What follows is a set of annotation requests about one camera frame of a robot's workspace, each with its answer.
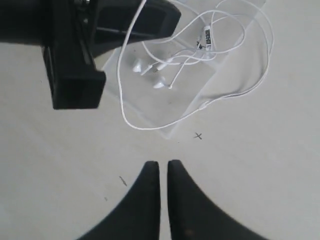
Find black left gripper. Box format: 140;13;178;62
0;0;106;110

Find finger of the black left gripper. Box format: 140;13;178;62
92;0;182;58

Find white wired earphones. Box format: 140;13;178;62
116;0;275;131

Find clear plastic storage case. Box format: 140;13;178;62
103;0;272;138

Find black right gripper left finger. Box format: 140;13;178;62
79;161;161;240

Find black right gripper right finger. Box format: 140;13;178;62
167;160;265;240

